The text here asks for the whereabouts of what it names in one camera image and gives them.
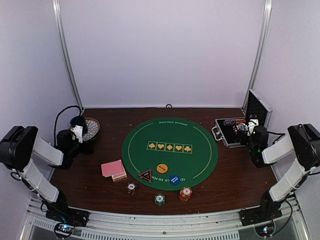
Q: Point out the playing card box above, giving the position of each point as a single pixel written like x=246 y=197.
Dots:
x=119 y=177

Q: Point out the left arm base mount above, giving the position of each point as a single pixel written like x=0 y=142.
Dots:
x=76 y=217

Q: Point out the black 100 chip stack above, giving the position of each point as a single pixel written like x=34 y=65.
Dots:
x=131 y=188

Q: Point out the front aluminium rail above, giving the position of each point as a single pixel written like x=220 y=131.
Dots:
x=224 y=225

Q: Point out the green 20 chip stack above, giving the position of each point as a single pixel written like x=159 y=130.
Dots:
x=159 y=199

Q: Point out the blue small blind button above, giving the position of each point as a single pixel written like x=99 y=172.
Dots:
x=174 y=180

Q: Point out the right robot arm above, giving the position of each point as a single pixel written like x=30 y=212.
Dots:
x=294 y=155

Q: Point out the patterned round plate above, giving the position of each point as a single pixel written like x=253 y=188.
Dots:
x=93 y=127

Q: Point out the black triangular all-in button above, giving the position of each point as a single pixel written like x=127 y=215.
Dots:
x=146 y=175

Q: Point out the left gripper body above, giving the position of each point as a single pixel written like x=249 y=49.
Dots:
x=73 y=150

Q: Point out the aluminium poker chip case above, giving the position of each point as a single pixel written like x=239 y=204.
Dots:
x=235 y=132

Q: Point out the orange big blind button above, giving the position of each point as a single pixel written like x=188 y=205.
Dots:
x=162 y=168

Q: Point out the round green poker mat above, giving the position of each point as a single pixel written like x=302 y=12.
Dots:
x=187 y=148

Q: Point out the red-backed card deck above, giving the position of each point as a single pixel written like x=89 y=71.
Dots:
x=112 y=169

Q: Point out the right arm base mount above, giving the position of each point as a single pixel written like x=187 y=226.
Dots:
x=255 y=215

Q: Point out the orange 5 chip stack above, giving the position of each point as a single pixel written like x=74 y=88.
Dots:
x=185 y=194

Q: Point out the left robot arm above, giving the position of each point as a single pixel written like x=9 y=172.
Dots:
x=20 y=144

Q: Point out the right aluminium frame post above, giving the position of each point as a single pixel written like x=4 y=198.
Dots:
x=264 y=30

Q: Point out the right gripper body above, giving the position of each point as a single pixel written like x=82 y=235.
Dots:
x=250 y=146

